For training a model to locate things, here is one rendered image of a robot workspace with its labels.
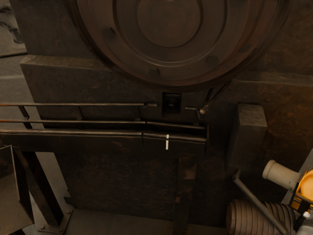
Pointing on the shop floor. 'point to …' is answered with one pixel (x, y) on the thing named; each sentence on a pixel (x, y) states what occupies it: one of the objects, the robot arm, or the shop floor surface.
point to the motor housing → (258, 218)
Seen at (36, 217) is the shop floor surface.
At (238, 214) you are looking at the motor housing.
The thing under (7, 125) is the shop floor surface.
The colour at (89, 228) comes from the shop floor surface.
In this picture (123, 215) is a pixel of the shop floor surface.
